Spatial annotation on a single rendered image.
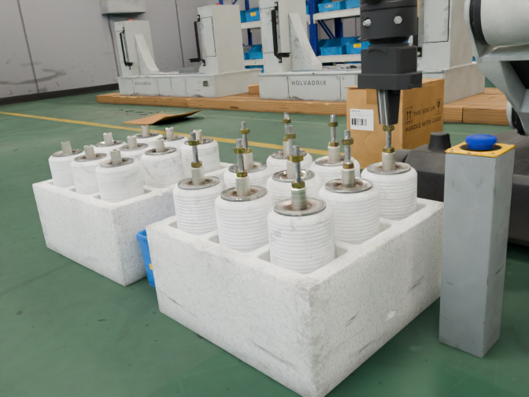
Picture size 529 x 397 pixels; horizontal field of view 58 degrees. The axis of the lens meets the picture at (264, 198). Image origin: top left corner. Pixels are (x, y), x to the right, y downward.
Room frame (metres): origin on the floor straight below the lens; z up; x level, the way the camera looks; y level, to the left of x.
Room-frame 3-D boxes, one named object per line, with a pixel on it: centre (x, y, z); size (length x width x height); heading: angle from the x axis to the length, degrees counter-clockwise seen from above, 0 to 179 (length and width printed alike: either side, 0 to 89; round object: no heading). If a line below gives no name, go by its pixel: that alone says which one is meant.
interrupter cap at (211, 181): (0.82, 0.11, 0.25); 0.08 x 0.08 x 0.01
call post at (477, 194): (0.65, -0.31, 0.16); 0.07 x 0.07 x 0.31; 43
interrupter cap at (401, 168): (0.81, -0.22, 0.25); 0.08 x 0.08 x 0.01
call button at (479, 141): (0.65, -0.31, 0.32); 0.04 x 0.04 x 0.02
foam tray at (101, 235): (1.21, 0.32, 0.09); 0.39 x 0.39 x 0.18; 46
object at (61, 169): (1.21, 0.49, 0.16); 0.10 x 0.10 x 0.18
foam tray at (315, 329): (0.81, -0.05, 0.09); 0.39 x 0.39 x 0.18; 43
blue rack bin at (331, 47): (6.66, -1.19, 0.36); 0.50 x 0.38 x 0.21; 134
